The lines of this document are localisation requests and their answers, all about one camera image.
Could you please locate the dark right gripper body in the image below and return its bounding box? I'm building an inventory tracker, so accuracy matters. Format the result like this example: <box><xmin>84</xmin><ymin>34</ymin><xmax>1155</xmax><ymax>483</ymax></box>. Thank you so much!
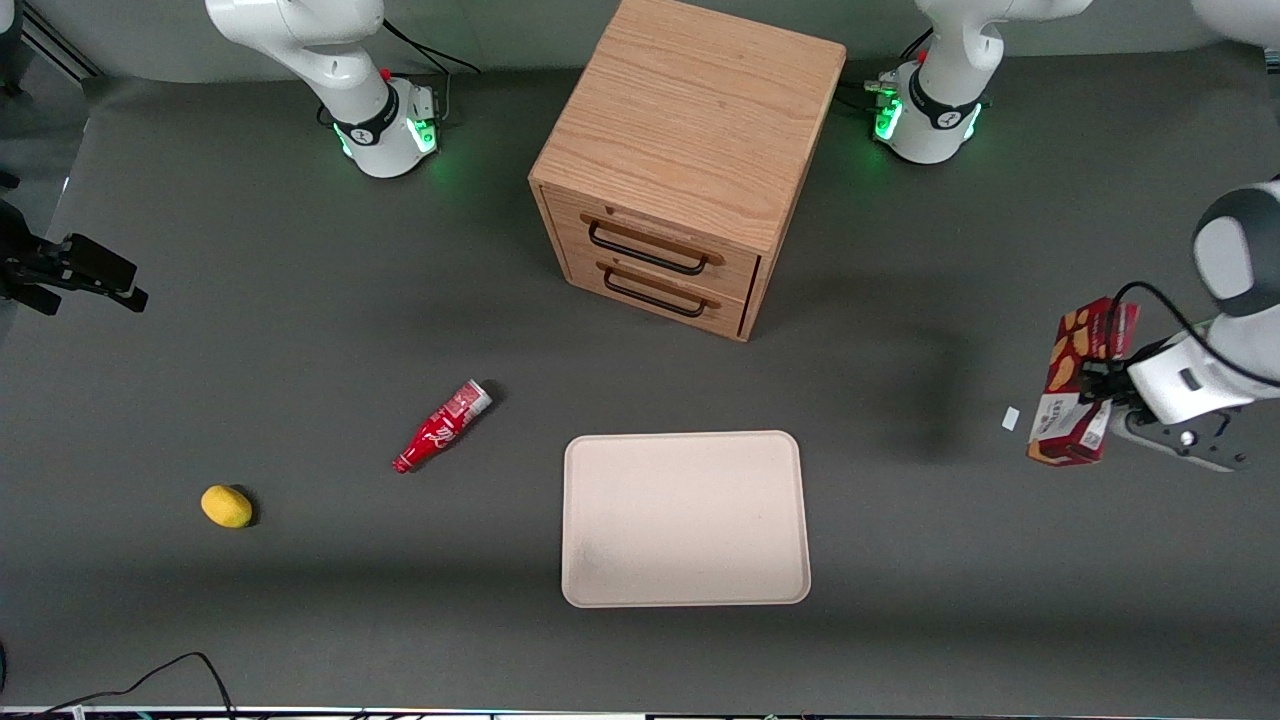
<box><xmin>0</xmin><ymin>200</ymin><xmax>43</xmax><ymax>281</ymax></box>

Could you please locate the red cookie box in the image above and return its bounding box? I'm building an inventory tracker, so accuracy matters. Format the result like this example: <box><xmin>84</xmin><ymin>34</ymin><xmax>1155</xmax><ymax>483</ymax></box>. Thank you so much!
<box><xmin>1027</xmin><ymin>297</ymin><xmax>1142</xmax><ymax>467</ymax></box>

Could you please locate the beige plastic tray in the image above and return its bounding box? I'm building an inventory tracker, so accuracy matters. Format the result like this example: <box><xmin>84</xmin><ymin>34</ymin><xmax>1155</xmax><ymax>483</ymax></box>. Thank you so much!
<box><xmin>561</xmin><ymin>430</ymin><xmax>812</xmax><ymax>609</ymax></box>

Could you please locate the yellow lemon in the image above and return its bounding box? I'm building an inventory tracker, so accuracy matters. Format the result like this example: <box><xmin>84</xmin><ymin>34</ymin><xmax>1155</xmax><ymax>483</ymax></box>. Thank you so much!
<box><xmin>200</xmin><ymin>484</ymin><xmax>254</xmax><ymax>529</ymax></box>

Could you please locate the red cola bottle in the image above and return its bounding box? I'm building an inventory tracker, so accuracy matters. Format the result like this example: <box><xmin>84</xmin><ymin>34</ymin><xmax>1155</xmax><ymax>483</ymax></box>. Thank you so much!
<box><xmin>392</xmin><ymin>379</ymin><xmax>494</xmax><ymax>475</ymax></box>

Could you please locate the wooden drawer front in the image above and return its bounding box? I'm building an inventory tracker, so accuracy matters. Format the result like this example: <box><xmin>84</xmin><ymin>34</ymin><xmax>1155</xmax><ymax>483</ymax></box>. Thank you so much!
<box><xmin>541</xmin><ymin>185</ymin><xmax>763</xmax><ymax>301</ymax></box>
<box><xmin>563</xmin><ymin>248</ymin><xmax>753</xmax><ymax>336</ymax></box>

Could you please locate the wooden drawer cabinet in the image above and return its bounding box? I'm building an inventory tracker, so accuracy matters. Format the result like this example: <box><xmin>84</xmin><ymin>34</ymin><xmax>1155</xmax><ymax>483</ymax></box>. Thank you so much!
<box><xmin>528</xmin><ymin>0</ymin><xmax>848</xmax><ymax>344</ymax></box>

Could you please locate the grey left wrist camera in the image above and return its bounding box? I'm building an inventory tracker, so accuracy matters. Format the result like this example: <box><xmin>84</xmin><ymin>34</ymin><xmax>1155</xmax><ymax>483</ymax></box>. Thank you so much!
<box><xmin>1110</xmin><ymin>403</ymin><xmax>1253</xmax><ymax>473</ymax></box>

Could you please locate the black left arm base cable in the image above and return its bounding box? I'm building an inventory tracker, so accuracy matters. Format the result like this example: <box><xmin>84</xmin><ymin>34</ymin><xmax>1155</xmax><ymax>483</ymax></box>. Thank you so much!
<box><xmin>840</xmin><ymin>28</ymin><xmax>936</xmax><ymax>111</ymax></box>

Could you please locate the black arm base cable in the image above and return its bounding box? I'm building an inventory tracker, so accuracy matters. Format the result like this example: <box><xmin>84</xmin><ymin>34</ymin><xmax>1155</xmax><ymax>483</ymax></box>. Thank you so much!
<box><xmin>383</xmin><ymin>18</ymin><xmax>483</xmax><ymax>76</ymax></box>
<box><xmin>840</xmin><ymin>28</ymin><xmax>936</xmax><ymax>111</ymax></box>

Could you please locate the black cable on table edge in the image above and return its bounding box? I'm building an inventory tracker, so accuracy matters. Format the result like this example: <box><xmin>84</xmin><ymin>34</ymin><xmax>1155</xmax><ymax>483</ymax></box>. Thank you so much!
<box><xmin>0</xmin><ymin>652</ymin><xmax>237</xmax><ymax>720</ymax></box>

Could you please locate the black right arm base cable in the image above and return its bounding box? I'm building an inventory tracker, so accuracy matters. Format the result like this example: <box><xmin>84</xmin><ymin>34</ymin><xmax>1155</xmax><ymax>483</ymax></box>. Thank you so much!
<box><xmin>383</xmin><ymin>18</ymin><xmax>483</xmax><ymax>76</ymax></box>

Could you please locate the black metal drawer handle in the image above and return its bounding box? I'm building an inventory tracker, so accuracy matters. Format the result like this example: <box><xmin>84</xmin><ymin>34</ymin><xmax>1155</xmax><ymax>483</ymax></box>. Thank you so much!
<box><xmin>588</xmin><ymin>222</ymin><xmax>709</xmax><ymax>276</ymax></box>
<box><xmin>603</xmin><ymin>268</ymin><xmax>708</xmax><ymax>319</ymax></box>

